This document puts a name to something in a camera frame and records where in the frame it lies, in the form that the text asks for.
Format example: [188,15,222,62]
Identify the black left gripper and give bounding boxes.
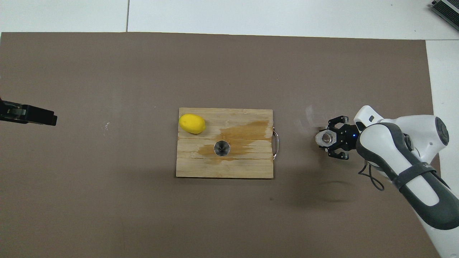
[0,97,58,126]

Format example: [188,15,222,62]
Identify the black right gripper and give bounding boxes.
[326,115,360,161]

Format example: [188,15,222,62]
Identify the small clear glass cup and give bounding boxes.
[315,129,337,147]

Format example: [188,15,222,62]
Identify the steel double jigger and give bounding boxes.
[214,140,230,157]

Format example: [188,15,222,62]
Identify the brown paper table mat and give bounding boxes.
[0,32,451,258]

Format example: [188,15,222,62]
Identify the wooden cutting board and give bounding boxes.
[176,107,279,179]

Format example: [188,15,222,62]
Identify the yellow lemon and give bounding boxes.
[179,113,206,135]

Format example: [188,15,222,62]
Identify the grey ribbed metal device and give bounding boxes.
[429,0,459,31]

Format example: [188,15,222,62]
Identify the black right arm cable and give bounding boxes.
[359,161,385,191]

